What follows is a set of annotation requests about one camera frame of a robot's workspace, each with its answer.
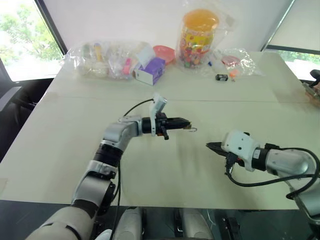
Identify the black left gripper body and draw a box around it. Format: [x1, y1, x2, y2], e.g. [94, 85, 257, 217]
[154, 112, 176, 141]

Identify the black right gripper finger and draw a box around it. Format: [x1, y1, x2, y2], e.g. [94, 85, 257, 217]
[209, 147, 228, 158]
[205, 141, 225, 151]

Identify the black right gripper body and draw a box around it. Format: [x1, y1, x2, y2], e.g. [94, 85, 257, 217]
[219, 148, 241, 176]

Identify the purple and white carton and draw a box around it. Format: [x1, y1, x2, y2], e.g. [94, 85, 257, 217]
[132, 56, 167, 87]

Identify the pink plastic bowl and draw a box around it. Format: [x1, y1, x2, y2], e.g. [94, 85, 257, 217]
[152, 45, 176, 66]

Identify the grey rounded shell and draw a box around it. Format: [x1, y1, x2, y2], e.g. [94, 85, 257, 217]
[178, 207, 214, 240]
[115, 206, 144, 240]

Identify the clear bag with red items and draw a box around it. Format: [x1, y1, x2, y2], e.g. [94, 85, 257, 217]
[211, 47, 262, 78]

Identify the orange-lidded candy jar in bag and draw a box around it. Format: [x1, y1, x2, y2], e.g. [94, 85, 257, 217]
[174, 4, 237, 75]

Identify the clear plastic bag of toys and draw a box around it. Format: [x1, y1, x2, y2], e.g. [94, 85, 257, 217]
[62, 39, 152, 81]

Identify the brown and black object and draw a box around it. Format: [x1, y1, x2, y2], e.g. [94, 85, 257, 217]
[301, 69, 320, 109]

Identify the black office chair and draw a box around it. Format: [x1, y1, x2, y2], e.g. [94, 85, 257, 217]
[0, 57, 55, 164]

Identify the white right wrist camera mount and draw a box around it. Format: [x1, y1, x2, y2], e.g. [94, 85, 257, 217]
[221, 129, 261, 173]

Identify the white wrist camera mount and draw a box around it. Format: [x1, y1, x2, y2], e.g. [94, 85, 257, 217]
[221, 129, 261, 173]
[148, 92, 169, 137]

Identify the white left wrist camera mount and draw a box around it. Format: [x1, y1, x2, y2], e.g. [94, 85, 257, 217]
[148, 92, 169, 137]

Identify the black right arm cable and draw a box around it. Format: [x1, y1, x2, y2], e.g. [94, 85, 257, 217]
[224, 146, 320, 188]

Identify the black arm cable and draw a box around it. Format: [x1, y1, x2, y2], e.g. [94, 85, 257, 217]
[109, 98, 156, 240]
[224, 146, 320, 188]

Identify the black bracket under table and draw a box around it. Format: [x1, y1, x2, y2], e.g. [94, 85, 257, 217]
[219, 216, 241, 240]

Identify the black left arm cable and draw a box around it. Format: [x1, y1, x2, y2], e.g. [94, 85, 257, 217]
[109, 98, 156, 240]

